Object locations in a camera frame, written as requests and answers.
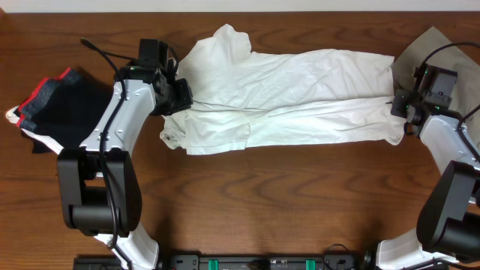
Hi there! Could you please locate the white folded garment under black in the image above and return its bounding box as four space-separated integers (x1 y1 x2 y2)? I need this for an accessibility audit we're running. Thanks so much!
5 106 64 155

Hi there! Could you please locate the black folded garment red trim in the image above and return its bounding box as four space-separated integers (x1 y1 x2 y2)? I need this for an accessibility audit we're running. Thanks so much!
15 67 112 149

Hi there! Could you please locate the white t-shirt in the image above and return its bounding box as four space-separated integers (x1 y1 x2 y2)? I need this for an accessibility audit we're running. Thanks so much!
160 25 404 155

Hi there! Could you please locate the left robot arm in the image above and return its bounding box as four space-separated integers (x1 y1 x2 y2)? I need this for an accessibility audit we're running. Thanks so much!
57 66 193 269

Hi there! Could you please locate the grey-olive garment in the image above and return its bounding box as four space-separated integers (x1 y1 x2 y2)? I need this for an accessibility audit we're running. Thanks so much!
391 27 479 116

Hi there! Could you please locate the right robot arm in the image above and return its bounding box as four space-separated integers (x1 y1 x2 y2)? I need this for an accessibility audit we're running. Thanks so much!
364 89 479 269

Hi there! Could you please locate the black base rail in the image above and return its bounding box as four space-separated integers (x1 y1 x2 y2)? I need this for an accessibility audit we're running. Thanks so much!
73 244 376 270

